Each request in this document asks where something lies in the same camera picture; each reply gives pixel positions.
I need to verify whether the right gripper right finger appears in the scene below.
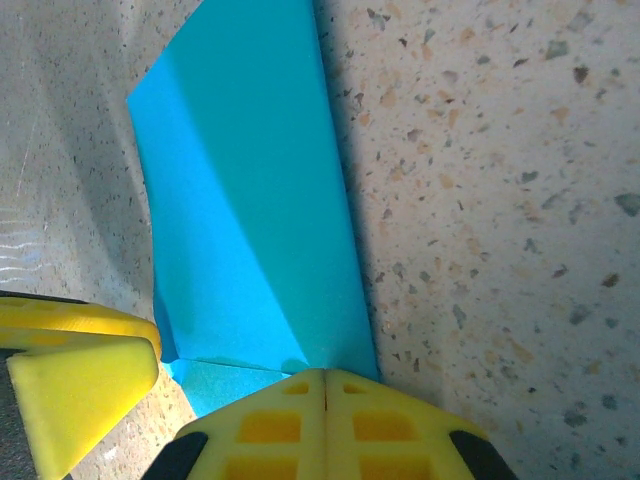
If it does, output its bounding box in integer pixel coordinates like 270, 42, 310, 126
323, 368, 521, 480

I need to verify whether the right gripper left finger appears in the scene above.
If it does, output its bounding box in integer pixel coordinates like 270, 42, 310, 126
142, 368, 327, 480

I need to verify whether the blue cloth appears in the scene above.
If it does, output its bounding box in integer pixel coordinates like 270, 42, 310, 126
125, 0, 381, 419

